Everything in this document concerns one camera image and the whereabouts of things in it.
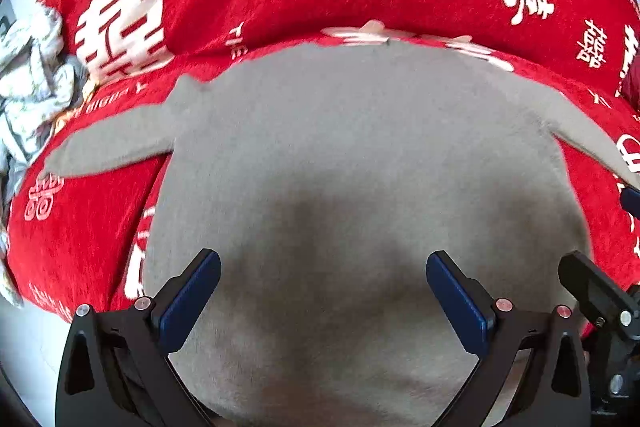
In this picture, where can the pale floral crumpled cloth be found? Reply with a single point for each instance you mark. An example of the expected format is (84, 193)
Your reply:
(35, 72)

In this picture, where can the grey knit sweater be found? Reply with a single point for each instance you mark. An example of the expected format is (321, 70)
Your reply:
(350, 147)

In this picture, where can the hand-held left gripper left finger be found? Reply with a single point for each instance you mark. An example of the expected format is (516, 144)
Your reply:
(192, 302)

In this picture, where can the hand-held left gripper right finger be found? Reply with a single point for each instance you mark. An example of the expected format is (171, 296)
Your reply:
(460, 307)

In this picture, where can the dark red cushion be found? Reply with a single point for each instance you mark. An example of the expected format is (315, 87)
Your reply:
(632, 82)

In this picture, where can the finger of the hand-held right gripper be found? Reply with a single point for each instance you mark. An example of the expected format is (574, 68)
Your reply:
(631, 198)
(595, 287)

